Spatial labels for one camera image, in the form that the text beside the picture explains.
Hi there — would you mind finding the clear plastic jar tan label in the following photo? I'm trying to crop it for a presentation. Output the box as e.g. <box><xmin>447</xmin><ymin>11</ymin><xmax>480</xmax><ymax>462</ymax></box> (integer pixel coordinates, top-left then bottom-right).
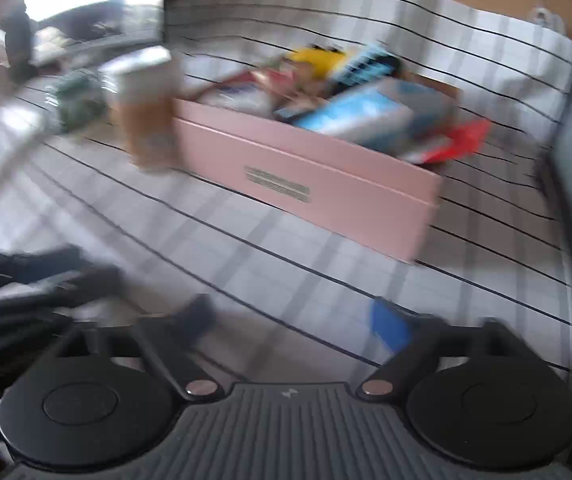
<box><xmin>108</xmin><ymin>56</ymin><xmax>187</xmax><ymax>174</ymax></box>

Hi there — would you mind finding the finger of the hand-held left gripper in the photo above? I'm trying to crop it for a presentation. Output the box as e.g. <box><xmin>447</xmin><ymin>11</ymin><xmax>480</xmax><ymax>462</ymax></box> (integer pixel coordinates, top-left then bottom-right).
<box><xmin>0</xmin><ymin>246</ymin><xmax>82</xmax><ymax>293</ymax></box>
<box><xmin>0</xmin><ymin>266</ymin><xmax>123</xmax><ymax>318</ymax></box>

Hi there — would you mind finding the checked tablecloth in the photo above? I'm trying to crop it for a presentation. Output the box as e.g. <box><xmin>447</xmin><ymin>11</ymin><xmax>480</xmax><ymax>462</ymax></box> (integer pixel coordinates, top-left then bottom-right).
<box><xmin>0</xmin><ymin>0</ymin><xmax>572</xmax><ymax>376</ymax></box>

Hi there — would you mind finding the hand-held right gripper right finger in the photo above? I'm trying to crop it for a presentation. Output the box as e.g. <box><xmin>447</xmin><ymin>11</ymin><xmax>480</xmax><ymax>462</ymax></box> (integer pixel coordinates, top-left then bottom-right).
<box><xmin>358</xmin><ymin>297</ymin><xmax>522</xmax><ymax>401</ymax></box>

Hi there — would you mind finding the pink cardboard box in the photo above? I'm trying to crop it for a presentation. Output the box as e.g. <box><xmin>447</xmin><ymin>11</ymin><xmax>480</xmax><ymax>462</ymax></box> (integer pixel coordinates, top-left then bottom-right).
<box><xmin>173</xmin><ymin>71</ymin><xmax>463</xmax><ymax>264</ymax></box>

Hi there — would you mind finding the black appliance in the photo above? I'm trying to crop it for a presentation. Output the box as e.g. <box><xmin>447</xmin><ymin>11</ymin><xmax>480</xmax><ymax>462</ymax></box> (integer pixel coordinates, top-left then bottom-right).
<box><xmin>0</xmin><ymin>5</ymin><xmax>35</xmax><ymax>82</ymax></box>

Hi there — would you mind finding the blue white tissue pack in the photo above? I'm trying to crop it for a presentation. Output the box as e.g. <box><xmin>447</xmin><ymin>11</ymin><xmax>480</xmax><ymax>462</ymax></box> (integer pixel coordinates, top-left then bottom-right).
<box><xmin>296</xmin><ymin>81</ymin><xmax>419</xmax><ymax>144</ymax></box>

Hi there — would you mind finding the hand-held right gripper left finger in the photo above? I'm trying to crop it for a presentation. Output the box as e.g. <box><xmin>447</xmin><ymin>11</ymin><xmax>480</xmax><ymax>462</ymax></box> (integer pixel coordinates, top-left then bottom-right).
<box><xmin>66</xmin><ymin>294</ymin><xmax>222</xmax><ymax>403</ymax></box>

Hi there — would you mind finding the red packet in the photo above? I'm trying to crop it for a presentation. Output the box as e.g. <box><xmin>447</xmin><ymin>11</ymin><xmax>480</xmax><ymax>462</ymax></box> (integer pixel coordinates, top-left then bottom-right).
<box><xmin>406</xmin><ymin>117</ymin><xmax>493</xmax><ymax>167</ymax></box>

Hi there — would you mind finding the blue patterned packet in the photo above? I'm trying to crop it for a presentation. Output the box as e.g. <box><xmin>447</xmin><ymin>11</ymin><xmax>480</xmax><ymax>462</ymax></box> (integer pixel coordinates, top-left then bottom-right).
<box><xmin>333</xmin><ymin>42</ymin><xmax>402</xmax><ymax>89</ymax></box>

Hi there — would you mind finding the yellow plastic toy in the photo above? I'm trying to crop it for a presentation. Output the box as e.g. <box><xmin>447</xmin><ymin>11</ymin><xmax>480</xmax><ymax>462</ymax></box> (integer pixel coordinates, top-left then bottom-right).
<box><xmin>286</xmin><ymin>46</ymin><xmax>348</xmax><ymax>82</ymax></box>

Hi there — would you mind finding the green glass jar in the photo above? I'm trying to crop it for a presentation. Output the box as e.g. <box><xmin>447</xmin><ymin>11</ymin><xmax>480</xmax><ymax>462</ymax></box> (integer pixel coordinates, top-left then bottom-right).
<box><xmin>47</xmin><ymin>69</ymin><xmax>108</xmax><ymax>129</ymax></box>

